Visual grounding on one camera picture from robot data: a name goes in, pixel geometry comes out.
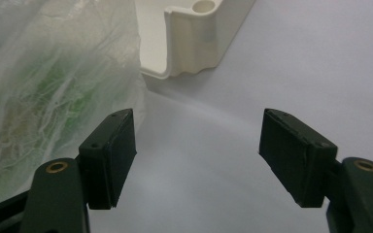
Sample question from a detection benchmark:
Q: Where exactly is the translucent white plastic bag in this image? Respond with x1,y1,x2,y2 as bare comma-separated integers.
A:
0,0,148,212

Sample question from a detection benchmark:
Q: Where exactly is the white plastic bin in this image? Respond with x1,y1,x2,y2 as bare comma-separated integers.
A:
135,0,257,81

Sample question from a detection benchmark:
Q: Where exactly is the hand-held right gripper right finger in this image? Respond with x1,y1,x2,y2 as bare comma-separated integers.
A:
258,108,338,209

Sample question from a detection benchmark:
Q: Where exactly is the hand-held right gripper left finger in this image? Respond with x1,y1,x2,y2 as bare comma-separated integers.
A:
78,108,138,210

